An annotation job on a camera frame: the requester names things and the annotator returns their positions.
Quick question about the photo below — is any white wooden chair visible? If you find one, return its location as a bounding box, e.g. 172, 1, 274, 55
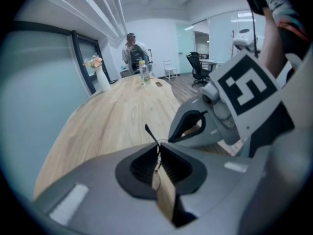
163, 59, 179, 81

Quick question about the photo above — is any white desk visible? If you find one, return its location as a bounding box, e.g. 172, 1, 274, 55
200, 58, 226, 71

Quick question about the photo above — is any clear plastic bottle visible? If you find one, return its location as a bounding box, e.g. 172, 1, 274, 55
138, 60, 151, 86

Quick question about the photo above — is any black office chair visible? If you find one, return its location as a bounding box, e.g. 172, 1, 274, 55
186, 51, 211, 87

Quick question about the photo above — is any person's right forearm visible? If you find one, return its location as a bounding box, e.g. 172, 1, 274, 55
258, 6, 288, 79

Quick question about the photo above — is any black cable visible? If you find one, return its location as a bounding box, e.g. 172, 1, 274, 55
231, 0, 260, 58

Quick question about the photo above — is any pink flower bouquet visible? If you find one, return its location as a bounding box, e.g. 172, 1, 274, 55
83, 55, 104, 70

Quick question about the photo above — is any white ceramic vase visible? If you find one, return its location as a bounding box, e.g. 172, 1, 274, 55
94, 67, 112, 92

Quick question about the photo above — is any person's patterned shirt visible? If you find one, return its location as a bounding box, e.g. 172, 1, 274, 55
263, 0, 312, 70

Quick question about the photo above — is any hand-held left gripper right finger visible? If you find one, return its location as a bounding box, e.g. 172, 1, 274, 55
160, 142, 267, 235

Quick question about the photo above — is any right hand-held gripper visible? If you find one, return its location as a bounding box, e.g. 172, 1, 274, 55
167, 49, 313, 152

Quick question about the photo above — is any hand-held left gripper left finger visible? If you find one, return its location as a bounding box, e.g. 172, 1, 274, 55
33, 142, 182, 235

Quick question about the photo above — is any black door frame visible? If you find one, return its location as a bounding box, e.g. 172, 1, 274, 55
70, 29, 109, 95

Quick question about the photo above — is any white rounded device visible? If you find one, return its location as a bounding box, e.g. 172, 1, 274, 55
232, 28, 258, 51

